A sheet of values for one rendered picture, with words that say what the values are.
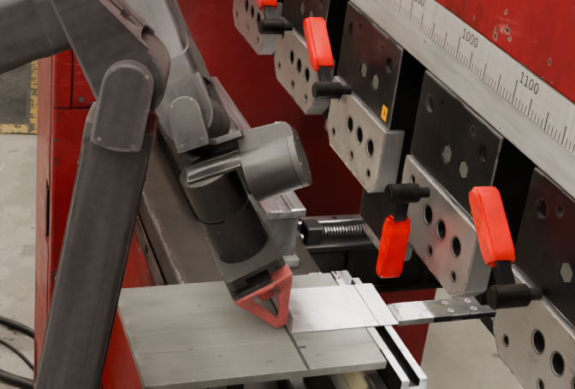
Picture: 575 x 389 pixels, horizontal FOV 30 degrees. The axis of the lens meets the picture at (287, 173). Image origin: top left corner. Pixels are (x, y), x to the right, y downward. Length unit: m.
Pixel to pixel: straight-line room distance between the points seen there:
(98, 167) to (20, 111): 3.25
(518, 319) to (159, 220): 0.87
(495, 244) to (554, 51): 0.15
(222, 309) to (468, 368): 1.80
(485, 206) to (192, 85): 0.38
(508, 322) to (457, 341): 2.18
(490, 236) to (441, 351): 2.18
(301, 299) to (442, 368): 1.72
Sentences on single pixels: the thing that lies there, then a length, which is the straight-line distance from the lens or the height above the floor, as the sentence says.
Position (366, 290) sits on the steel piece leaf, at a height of 1.00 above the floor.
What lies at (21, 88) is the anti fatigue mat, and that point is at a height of 0.01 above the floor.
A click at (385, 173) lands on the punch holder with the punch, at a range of 1.09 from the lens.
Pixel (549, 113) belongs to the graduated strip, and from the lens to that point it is 0.82.
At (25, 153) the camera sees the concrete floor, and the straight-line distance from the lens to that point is 3.83.
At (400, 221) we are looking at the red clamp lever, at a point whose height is 1.21.
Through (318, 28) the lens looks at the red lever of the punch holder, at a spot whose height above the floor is 1.31.
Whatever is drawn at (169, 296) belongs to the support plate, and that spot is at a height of 1.00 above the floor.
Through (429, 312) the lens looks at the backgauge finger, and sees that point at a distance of 1.26.
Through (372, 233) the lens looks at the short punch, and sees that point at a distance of 1.22.
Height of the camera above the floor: 1.67
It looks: 26 degrees down
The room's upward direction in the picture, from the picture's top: 7 degrees clockwise
